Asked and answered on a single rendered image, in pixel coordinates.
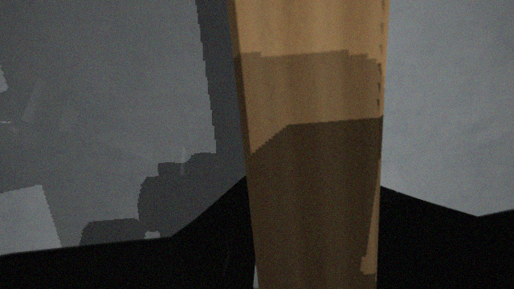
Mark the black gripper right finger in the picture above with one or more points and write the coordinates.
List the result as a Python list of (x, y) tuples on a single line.
[(422, 245)]

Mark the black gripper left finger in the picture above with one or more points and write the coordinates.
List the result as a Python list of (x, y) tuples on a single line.
[(215, 251)]

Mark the brown wooden board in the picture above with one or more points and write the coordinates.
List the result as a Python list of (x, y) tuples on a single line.
[(310, 78)]

